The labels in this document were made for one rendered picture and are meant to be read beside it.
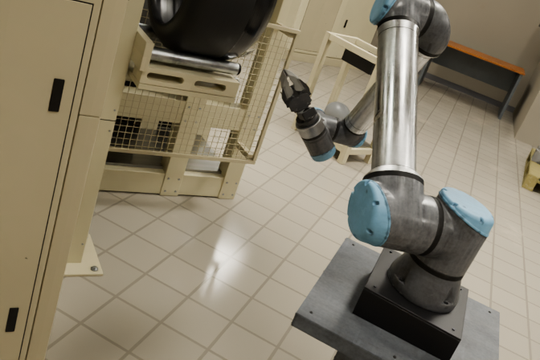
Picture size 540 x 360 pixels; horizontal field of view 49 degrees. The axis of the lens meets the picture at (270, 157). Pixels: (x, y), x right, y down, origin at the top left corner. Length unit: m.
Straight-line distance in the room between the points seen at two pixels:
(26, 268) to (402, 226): 0.90
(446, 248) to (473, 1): 7.86
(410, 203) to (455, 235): 0.14
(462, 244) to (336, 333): 0.37
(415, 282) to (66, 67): 0.96
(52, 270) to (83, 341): 0.57
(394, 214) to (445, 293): 0.28
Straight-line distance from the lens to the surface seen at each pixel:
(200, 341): 2.22
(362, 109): 2.01
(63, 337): 2.11
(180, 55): 2.00
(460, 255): 1.50
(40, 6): 1.26
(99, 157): 2.17
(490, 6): 9.18
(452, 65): 8.82
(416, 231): 1.41
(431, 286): 1.53
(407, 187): 1.41
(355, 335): 1.48
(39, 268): 1.56
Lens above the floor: 1.42
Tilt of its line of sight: 21 degrees down
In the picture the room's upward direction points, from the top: 20 degrees clockwise
